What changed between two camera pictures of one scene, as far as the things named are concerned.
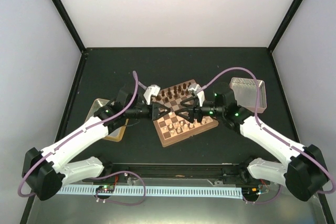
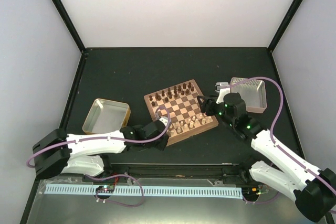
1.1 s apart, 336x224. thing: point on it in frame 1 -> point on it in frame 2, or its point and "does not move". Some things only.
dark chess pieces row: x=174 y=92 does not move
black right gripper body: x=198 y=114 -> x=211 y=112
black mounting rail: x=230 y=170 does not move
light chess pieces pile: x=185 y=126 does not move
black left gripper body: x=154 y=112 -> x=160 y=146
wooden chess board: x=174 y=127 does not move
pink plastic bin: x=245 y=93 does not move
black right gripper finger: x=184 y=113 -> x=202 y=103
